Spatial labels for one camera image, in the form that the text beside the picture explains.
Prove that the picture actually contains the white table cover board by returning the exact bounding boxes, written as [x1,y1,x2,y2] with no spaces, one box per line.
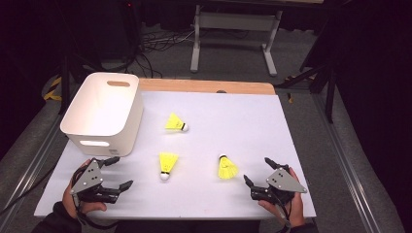
[33,90,317,221]

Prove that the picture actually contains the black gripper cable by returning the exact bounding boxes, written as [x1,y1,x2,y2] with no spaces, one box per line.
[72,193,121,231]

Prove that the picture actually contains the black tripod stand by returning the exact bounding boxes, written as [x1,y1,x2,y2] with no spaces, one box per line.
[57,52,105,116]
[275,61,338,124]

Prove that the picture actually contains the person's left hand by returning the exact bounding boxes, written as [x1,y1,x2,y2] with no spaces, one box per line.
[61,158,108,219]

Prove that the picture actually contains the yellow plastic shuttlecock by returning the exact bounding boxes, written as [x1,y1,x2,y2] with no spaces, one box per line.
[217,153,240,181]
[164,112,189,133]
[158,151,180,182]

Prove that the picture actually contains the black floor cables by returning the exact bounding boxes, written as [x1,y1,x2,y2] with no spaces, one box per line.
[129,27,197,79]

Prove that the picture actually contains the person's right hand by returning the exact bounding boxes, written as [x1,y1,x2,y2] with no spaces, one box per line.
[257,166,308,229]

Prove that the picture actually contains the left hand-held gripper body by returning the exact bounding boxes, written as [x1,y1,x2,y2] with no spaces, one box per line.
[69,157,122,205]

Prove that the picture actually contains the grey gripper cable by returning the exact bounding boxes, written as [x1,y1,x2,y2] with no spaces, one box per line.
[275,200,292,233]

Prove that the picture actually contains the aluminium floor rail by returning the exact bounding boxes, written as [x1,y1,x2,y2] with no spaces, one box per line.
[0,117,67,227]
[312,93,385,233]

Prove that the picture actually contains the grey metal frame desk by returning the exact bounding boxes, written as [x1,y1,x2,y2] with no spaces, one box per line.
[189,0,325,78]

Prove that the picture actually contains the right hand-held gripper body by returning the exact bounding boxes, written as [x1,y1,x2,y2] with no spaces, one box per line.
[250,163,308,208]

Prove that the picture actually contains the black curtain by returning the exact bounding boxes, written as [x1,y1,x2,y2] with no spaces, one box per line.
[300,0,412,227]
[0,0,144,159]

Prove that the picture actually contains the white plastic storage bin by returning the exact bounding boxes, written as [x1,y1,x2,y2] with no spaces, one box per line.
[59,72,145,158]

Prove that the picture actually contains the yellow black floor tape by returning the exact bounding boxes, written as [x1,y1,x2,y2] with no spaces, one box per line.
[43,77,63,102]

